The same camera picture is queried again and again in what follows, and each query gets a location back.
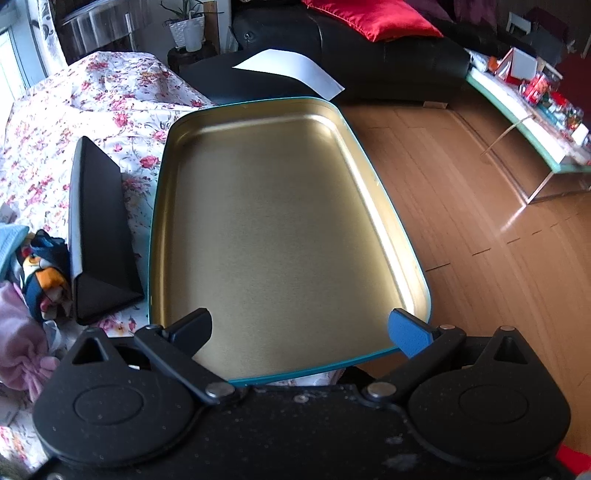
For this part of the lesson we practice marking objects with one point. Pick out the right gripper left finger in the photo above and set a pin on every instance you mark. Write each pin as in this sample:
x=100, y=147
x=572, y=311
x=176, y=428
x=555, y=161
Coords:
x=170, y=351

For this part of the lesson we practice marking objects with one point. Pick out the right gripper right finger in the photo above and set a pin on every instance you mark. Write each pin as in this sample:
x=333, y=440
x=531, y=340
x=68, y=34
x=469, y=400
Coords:
x=426, y=349

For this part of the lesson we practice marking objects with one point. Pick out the navy orange folded cloth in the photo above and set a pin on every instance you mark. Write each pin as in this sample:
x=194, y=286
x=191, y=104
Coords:
x=45, y=281

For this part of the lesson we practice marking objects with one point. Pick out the pink fabric pouch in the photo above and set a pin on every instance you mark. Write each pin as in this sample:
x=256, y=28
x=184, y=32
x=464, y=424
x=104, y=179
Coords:
x=26, y=364

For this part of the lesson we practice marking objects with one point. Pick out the glass coffee table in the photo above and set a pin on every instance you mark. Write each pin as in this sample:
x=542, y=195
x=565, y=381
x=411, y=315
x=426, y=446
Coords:
x=520, y=87

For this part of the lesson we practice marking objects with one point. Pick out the floral tablecloth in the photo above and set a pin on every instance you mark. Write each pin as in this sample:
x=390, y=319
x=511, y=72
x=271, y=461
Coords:
x=125, y=103

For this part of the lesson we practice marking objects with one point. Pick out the black leather sofa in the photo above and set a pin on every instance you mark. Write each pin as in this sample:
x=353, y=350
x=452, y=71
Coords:
x=408, y=70

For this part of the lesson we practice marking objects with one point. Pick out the white paper sheet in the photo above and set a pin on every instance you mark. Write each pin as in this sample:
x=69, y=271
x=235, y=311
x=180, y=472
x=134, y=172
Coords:
x=295, y=66

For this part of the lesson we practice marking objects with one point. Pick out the white potted plant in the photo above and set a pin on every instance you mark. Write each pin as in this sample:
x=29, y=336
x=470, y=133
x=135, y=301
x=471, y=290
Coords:
x=187, y=22

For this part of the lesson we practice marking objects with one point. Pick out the red satin cushion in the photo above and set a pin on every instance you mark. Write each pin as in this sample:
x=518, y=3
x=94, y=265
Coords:
x=377, y=20

